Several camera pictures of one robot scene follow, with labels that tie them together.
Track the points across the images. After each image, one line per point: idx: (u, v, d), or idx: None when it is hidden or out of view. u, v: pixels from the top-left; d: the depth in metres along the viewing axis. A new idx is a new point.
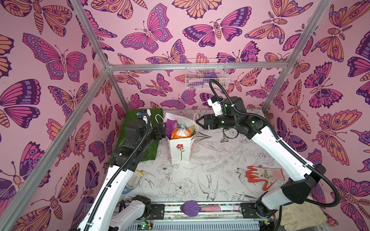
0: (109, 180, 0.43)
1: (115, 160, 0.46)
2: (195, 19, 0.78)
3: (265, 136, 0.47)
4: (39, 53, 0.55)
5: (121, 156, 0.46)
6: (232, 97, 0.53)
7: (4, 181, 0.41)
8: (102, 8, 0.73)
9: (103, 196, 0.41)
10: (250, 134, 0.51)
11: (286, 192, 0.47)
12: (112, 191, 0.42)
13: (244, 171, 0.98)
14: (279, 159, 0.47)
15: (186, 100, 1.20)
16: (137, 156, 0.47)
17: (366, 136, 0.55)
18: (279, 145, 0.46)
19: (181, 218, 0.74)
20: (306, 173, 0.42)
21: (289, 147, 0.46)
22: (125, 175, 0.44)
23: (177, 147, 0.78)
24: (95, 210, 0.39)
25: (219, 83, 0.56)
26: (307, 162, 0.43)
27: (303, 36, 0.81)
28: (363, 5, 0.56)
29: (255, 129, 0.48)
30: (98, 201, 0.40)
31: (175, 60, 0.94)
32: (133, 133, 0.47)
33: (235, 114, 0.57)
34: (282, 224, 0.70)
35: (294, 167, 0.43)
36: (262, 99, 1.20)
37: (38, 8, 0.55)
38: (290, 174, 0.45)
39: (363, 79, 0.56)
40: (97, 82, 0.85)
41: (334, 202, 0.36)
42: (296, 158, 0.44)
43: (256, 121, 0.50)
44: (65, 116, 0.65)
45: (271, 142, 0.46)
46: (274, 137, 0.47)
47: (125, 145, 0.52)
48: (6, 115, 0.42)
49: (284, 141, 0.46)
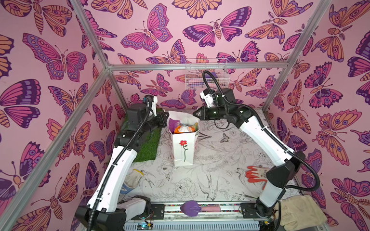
0: (115, 160, 0.44)
1: (120, 141, 0.47)
2: (195, 19, 0.78)
3: (252, 124, 0.50)
4: (39, 53, 0.55)
5: (124, 137, 0.48)
6: (223, 89, 0.56)
7: (4, 181, 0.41)
8: (102, 8, 0.73)
9: (110, 174, 0.42)
10: (239, 123, 0.54)
11: (270, 176, 0.51)
12: (118, 169, 0.43)
13: (244, 171, 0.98)
14: (263, 146, 0.50)
15: (186, 100, 1.20)
16: (140, 137, 0.49)
17: (366, 136, 0.55)
18: (263, 133, 0.49)
19: (181, 218, 0.74)
20: (286, 158, 0.45)
21: (272, 134, 0.49)
22: (130, 155, 0.46)
23: (180, 143, 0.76)
24: (103, 187, 0.41)
25: (214, 77, 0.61)
26: (287, 148, 0.47)
27: (303, 36, 0.81)
28: (363, 5, 0.56)
29: (243, 118, 0.51)
30: (105, 178, 0.42)
31: (175, 60, 0.94)
32: (135, 115, 0.49)
33: (225, 105, 0.60)
34: (282, 224, 0.70)
35: (276, 152, 0.47)
36: (261, 99, 1.20)
37: (38, 8, 0.55)
38: (272, 160, 0.49)
39: (363, 79, 0.56)
40: (97, 82, 0.85)
41: (316, 186, 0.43)
42: (278, 145, 0.47)
43: (244, 111, 0.53)
44: (65, 116, 0.65)
45: (257, 130, 0.50)
46: (259, 126, 0.50)
47: (127, 128, 0.53)
48: (6, 115, 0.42)
49: (268, 129, 0.50)
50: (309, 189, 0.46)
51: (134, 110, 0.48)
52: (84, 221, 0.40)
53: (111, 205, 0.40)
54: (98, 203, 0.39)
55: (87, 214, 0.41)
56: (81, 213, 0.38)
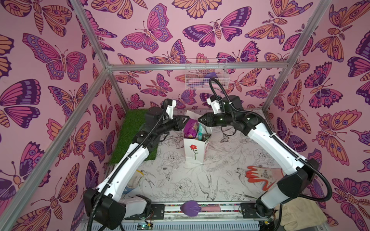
0: (130, 153, 0.49)
1: (137, 139, 0.52)
2: (196, 19, 0.78)
3: (260, 131, 0.50)
4: (38, 53, 0.54)
5: (141, 136, 0.53)
6: (230, 96, 0.56)
7: (4, 181, 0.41)
8: (102, 8, 0.73)
9: (123, 165, 0.46)
10: (246, 130, 0.54)
11: (282, 186, 0.48)
12: (131, 162, 0.47)
13: (244, 171, 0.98)
14: (273, 153, 0.48)
15: (186, 100, 1.20)
16: (154, 139, 0.54)
17: (366, 136, 0.55)
18: (272, 140, 0.48)
19: (181, 218, 0.74)
20: (298, 166, 0.43)
21: (282, 142, 0.48)
22: (142, 152, 0.50)
23: (191, 147, 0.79)
24: (113, 175, 0.44)
25: (219, 83, 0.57)
26: (299, 156, 0.45)
27: (303, 36, 0.81)
28: (363, 5, 0.56)
29: (251, 125, 0.51)
30: (118, 168, 0.45)
31: (175, 60, 0.94)
32: (151, 119, 0.53)
33: (232, 112, 0.60)
34: (282, 224, 0.70)
35: (286, 160, 0.45)
36: (261, 99, 1.20)
37: (38, 8, 0.55)
38: (284, 169, 0.47)
39: (364, 79, 0.56)
40: (97, 82, 0.85)
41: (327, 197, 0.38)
42: (289, 152, 0.46)
43: (251, 118, 0.53)
44: (65, 116, 0.65)
45: (265, 137, 0.49)
46: (268, 133, 0.49)
47: (143, 129, 0.58)
48: (6, 115, 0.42)
49: (277, 136, 0.49)
50: (314, 198, 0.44)
51: (151, 114, 0.52)
52: (88, 203, 0.41)
53: (116, 194, 0.42)
54: (106, 188, 0.41)
55: (93, 198, 0.43)
56: (88, 196, 0.40)
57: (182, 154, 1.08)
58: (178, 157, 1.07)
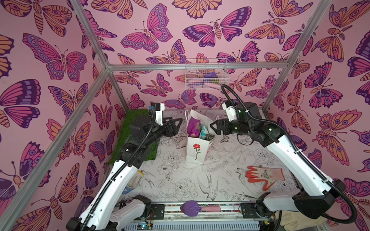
0: (114, 174, 0.44)
1: (122, 155, 0.47)
2: (195, 19, 0.78)
3: (283, 145, 0.44)
4: (38, 53, 0.54)
5: (127, 151, 0.47)
6: (246, 103, 0.51)
7: (4, 181, 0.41)
8: (102, 8, 0.73)
9: (106, 189, 0.42)
10: (266, 142, 0.47)
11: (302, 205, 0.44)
12: (115, 185, 0.43)
13: (244, 171, 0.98)
14: (295, 170, 0.44)
15: (186, 100, 1.20)
16: (142, 153, 0.48)
17: (366, 136, 0.55)
18: (297, 157, 0.43)
19: (181, 218, 0.74)
20: (325, 189, 0.39)
21: (308, 160, 0.43)
22: (129, 171, 0.45)
23: (194, 146, 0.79)
24: (97, 202, 0.40)
25: (231, 89, 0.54)
26: (326, 178, 0.41)
27: (303, 36, 0.81)
28: (363, 5, 0.56)
29: (272, 137, 0.45)
30: (101, 194, 0.41)
31: (175, 60, 0.94)
32: (138, 130, 0.46)
33: (249, 121, 0.54)
34: (282, 224, 0.70)
35: (312, 182, 0.40)
36: (261, 99, 1.20)
37: (38, 8, 0.55)
38: (306, 188, 0.43)
39: (364, 79, 0.56)
40: (97, 82, 0.85)
41: (350, 218, 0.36)
42: (314, 172, 0.41)
43: (273, 129, 0.46)
44: (65, 117, 0.65)
45: (289, 153, 0.43)
46: (292, 148, 0.44)
47: (130, 142, 0.53)
48: (6, 115, 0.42)
49: (303, 154, 0.44)
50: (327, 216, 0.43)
51: (137, 126, 0.46)
52: None
53: (101, 223, 0.39)
54: (89, 218, 0.38)
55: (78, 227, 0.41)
56: (72, 226, 0.37)
57: (182, 154, 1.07)
58: (178, 157, 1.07)
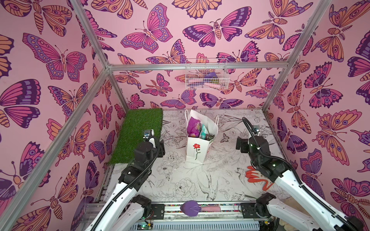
0: (116, 195, 0.48)
1: (124, 177, 0.52)
2: (195, 19, 0.78)
3: (288, 179, 0.50)
4: (38, 53, 0.54)
5: (129, 174, 0.52)
6: (260, 138, 0.57)
7: (4, 181, 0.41)
8: (102, 8, 0.73)
9: (108, 209, 0.45)
10: (272, 177, 0.53)
11: None
12: (116, 205, 0.46)
13: (244, 171, 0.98)
14: (305, 205, 0.46)
15: (186, 100, 1.20)
16: (143, 177, 0.54)
17: (366, 136, 0.55)
18: (302, 191, 0.47)
19: (181, 218, 0.74)
20: (336, 224, 0.40)
21: (313, 194, 0.46)
22: (129, 193, 0.50)
23: (194, 147, 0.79)
24: (98, 222, 0.43)
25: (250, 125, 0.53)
26: (336, 212, 0.42)
27: (303, 36, 0.81)
28: (363, 5, 0.56)
29: (277, 173, 0.52)
30: (101, 214, 0.44)
31: (175, 60, 0.94)
32: (141, 155, 0.52)
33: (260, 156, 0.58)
34: (282, 224, 0.70)
35: (322, 215, 0.42)
36: (262, 99, 1.20)
37: (38, 8, 0.55)
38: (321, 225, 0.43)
39: (363, 79, 0.56)
40: (97, 82, 0.85)
41: None
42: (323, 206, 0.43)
43: (278, 165, 0.53)
44: (65, 116, 0.65)
45: (294, 187, 0.48)
46: (297, 183, 0.49)
47: (132, 165, 0.58)
48: (6, 115, 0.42)
49: (307, 187, 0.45)
50: None
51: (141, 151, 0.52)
52: None
53: None
54: None
55: None
56: None
57: (181, 154, 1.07)
58: (178, 157, 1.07)
